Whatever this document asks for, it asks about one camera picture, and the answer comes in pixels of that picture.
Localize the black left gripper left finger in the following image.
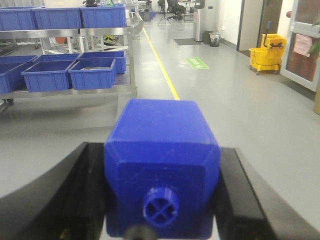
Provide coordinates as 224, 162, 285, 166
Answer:
0, 142, 106, 240

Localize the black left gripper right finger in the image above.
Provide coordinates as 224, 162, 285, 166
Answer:
216, 147, 320, 240

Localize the blue bottle part with neck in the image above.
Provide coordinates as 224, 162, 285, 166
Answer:
104, 98, 221, 240

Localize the yellow mop bucket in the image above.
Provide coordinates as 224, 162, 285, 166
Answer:
249, 20, 287, 75

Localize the steel rack with bins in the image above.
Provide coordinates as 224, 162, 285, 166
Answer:
0, 13, 144, 105

